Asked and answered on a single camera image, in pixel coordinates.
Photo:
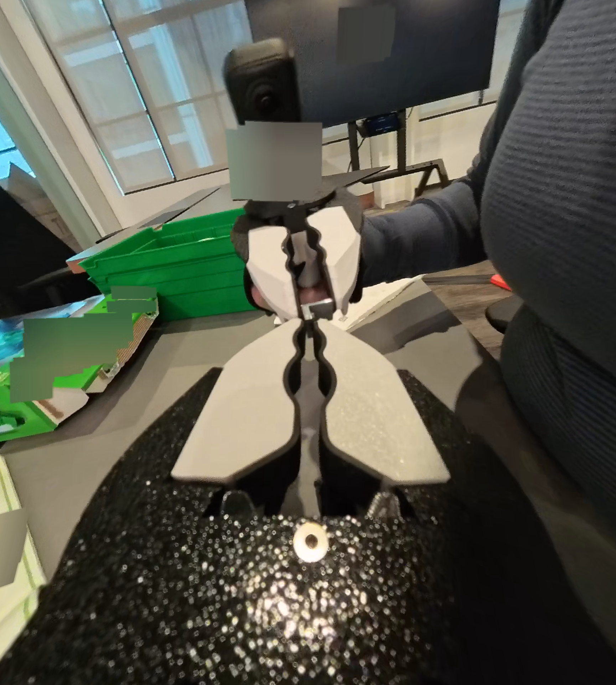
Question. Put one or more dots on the green plastic bin stack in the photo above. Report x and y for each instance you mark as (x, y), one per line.
(179, 278)

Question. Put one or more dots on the grey desk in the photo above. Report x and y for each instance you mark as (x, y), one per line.
(152, 364)

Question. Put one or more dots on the person's dark clothed torso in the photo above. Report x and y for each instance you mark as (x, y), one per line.
(575, 214)

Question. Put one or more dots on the black monitor stand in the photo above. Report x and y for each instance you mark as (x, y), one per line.
(354, 150)

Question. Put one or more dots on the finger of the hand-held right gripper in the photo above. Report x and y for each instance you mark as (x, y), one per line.
(267, 267)
(342, 251)

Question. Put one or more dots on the person's right forearm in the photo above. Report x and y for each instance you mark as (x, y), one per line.
(420, 235)

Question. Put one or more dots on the small light grey brick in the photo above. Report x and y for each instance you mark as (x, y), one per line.
(319, 309)

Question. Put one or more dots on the large window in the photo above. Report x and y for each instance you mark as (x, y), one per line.
(142, 80)

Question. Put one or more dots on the black monitor screen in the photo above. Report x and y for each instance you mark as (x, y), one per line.
(447, 53)

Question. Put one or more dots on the person's right hand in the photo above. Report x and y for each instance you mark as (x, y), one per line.
(316, 293)

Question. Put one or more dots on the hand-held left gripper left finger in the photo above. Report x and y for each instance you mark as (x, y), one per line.
(243, 406)

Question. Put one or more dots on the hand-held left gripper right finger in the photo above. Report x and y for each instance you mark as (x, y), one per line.
(382, 423)

